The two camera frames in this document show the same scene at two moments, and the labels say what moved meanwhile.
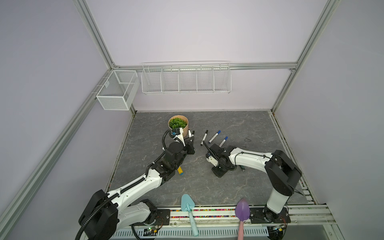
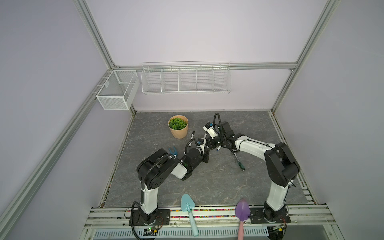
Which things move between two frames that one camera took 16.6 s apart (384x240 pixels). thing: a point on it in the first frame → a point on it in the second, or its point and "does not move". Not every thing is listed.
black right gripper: (216, 172) → (210, 142)
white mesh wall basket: (121, 91) does not move
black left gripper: (189, 145) → (205, 157)
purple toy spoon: (242, 212) does not move
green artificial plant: (176, 123) does not move
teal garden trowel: (187, 204) does not move
